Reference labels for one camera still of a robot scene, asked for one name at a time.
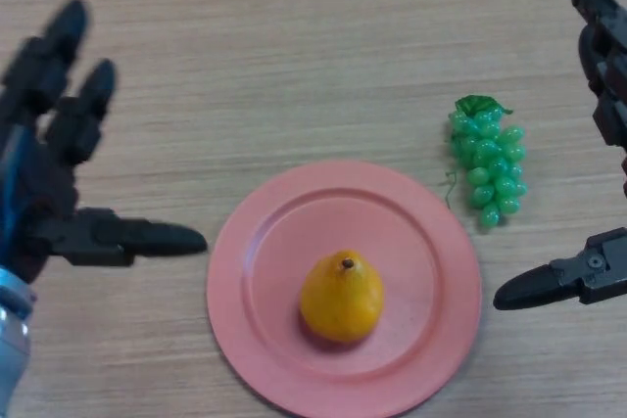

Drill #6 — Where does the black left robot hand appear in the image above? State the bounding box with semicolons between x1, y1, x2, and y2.
0;0;210;286

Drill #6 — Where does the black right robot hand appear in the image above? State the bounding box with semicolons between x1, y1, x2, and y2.
492;0;627;312

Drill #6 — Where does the yellow pear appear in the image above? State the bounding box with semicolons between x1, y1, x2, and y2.
299;249;384;345

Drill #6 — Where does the pink round plate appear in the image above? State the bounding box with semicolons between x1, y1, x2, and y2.
205;160;483;418

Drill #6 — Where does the green grape bunch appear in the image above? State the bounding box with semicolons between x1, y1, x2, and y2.
443;94;529;231

